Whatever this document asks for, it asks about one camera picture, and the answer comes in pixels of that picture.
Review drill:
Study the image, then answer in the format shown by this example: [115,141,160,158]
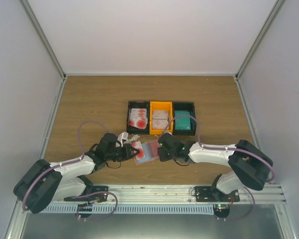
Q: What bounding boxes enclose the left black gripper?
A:
[106,143,140,162]

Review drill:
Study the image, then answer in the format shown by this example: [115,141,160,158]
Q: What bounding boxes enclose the pink card holder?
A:
[135,140,159,165]

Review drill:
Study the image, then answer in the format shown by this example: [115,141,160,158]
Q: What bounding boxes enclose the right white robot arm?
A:
[157,133,273,202]

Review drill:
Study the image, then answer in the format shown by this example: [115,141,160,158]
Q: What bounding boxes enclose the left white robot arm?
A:
[13,133,140,214]

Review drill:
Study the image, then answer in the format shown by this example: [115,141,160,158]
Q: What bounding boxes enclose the black right card bin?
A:
[172,102,196,136]

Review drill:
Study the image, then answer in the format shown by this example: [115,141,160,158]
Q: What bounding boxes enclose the black card bin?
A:
[172,102,196,136]
[127,101,150,134]

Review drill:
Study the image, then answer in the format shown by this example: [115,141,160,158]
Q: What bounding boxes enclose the teal cards stack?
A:
[175,110,191,130]

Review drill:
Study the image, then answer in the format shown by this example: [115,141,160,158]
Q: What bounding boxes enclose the white cards in orange bin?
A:
[152,110,169,129]

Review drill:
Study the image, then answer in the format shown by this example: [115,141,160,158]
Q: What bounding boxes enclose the red white cards stack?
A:
[129,108,148,129]

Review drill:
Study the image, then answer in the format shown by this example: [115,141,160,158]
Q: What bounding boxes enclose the orange middle card bin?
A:
[149,101,173,135]

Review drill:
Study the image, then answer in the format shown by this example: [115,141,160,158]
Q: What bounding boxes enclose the black left card bin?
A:
[127,101,150,134]

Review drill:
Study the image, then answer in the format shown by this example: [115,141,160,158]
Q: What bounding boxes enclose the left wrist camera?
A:
[116,131,129,147]

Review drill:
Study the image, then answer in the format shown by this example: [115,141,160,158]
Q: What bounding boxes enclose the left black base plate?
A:
[63,186,109,220]

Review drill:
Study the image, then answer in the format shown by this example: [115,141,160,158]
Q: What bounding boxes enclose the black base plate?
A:
[63,186,109,220]
[191,186,240,219]

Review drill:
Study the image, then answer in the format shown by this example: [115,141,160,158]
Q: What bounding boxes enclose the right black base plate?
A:
[191,186,240,219]

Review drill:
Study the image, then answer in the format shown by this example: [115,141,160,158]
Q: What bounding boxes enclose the grey slotted cable duct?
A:
[42,204,214,215]

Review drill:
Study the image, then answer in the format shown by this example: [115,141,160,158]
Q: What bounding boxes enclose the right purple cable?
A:
[161,115,276,221]

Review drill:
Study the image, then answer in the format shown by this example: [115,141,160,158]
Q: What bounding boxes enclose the aluminium front rail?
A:
[17,183,287,204]

